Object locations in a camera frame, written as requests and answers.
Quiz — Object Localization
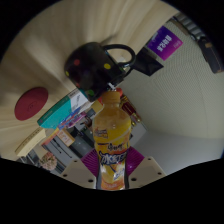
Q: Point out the purple sign board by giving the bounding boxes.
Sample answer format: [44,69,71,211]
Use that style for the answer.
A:
[146,25,184,62]

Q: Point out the orange and white standing card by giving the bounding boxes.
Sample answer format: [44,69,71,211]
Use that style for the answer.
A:
[49,128,76,148]

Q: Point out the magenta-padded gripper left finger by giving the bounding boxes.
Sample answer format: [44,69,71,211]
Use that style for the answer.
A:
[59,148,101,190]

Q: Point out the blue colourful booklet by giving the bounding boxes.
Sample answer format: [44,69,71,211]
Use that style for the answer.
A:
[56,111,88,131]

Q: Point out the teal book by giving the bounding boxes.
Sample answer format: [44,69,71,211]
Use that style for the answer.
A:
[37,89,89,130]

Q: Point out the flat round red coaster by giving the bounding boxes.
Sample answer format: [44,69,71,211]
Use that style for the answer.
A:
[14,87,49,122]

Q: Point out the black office chair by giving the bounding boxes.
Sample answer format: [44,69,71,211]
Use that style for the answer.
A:
[134,46,164,77]

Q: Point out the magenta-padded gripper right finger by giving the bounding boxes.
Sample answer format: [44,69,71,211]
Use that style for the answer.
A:
[124,146,167,190]

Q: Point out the pink flowers in white pot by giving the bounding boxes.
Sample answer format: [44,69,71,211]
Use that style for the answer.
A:
[39,151,58,172]

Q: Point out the orange drink bottle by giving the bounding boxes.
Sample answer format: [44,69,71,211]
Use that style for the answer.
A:
[91,90,133,192]

